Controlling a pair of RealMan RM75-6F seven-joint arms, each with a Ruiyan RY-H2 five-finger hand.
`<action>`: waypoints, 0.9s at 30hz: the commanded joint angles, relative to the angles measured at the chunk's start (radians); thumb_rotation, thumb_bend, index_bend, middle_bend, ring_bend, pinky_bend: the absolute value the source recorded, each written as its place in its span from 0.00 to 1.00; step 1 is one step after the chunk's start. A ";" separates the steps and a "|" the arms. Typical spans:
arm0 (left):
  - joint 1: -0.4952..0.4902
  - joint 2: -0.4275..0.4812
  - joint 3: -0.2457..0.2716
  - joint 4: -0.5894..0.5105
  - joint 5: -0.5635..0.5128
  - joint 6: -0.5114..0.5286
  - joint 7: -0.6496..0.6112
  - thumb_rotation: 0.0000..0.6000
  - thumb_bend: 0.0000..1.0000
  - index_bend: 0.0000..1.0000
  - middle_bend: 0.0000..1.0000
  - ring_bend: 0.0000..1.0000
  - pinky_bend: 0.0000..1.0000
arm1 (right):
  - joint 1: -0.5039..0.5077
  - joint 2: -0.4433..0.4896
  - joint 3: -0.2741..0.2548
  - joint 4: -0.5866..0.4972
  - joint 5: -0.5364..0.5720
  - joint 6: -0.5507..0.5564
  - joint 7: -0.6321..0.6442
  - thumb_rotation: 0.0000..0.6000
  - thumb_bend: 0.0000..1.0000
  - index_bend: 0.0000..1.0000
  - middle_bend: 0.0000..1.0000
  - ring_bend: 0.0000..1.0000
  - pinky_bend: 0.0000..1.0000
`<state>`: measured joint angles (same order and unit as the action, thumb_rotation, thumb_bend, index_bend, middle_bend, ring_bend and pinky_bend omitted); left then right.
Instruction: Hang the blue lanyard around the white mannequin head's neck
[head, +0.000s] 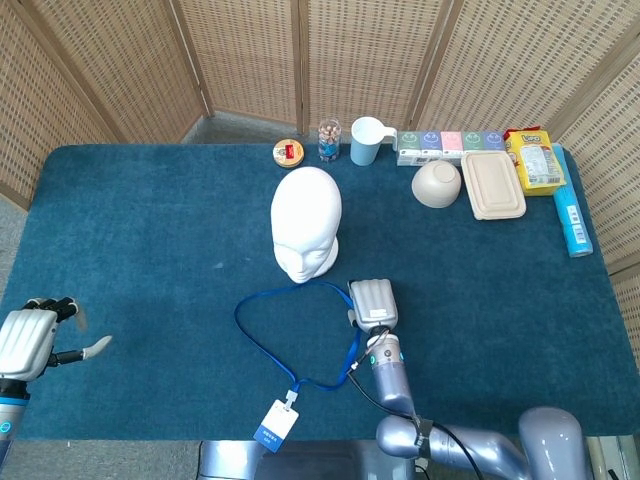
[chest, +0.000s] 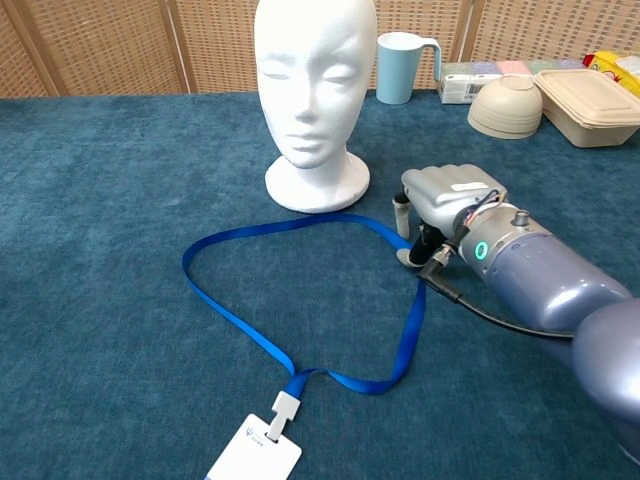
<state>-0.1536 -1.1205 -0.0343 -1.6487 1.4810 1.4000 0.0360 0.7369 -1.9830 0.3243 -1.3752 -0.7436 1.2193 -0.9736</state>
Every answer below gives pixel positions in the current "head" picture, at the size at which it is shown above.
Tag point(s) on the blue tissue pack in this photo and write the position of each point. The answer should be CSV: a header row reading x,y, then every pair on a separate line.
x,y
431,141
494,141

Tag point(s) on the bamboo folding screen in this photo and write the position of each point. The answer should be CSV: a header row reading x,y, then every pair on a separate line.
x,y
125,60

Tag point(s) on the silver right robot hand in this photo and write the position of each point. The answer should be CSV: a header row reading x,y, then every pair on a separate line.
x,y
375,305

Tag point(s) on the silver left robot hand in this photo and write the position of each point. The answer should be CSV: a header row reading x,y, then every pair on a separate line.
x,y
22,345

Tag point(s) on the teal table cloth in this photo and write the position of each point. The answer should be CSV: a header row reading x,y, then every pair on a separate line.
x,y
150,250

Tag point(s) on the beige bowl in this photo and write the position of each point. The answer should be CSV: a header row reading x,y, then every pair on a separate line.
x,y
436,184

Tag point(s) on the yellow snack package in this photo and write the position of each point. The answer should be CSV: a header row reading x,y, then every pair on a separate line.
x,y
537,162

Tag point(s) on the white foam mannequin head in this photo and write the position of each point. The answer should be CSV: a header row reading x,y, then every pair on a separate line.
x,y
306,210

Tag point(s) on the light blue mug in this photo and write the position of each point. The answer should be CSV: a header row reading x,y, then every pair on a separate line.
x,y
364,145

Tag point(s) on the white ID badge card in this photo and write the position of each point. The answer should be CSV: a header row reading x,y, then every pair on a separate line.
x,y
277,422

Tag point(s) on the beige lidded lunch box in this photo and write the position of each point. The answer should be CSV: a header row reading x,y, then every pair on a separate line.
x,y
494,186

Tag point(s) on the pink tissue pack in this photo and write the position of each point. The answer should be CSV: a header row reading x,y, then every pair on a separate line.
x,y
452,142

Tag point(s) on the clear jar of candies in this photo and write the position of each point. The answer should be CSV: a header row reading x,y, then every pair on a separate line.
x,y
330,142

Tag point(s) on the round orange tin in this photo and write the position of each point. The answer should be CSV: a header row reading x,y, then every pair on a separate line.
x,y
288,153

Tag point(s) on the blue roll of bags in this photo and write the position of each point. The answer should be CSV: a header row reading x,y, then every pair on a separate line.
x,y
572,215

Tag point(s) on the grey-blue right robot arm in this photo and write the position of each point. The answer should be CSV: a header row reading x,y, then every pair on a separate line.
x,y
392,385

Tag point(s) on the grey-blue robot torso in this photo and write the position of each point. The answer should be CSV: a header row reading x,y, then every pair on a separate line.
x,y
310,462

